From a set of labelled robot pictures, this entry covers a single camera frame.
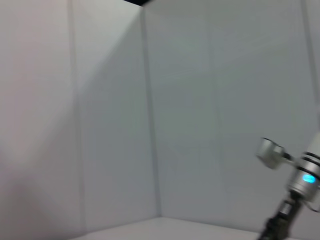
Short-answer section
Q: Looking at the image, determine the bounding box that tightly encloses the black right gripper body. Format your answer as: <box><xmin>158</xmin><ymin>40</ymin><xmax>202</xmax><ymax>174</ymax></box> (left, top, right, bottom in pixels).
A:
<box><xmin>259</xmin><ymin>193</ymin><xmax>301</xmax><ymax>240</ymax></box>

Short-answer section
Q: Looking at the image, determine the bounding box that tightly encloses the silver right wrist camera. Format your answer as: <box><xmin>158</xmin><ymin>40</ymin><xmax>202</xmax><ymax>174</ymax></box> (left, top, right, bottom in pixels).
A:
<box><xmin>254</xmin><ymin>136</ymin><xmax>295</xmax><ymax>171</ymax></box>

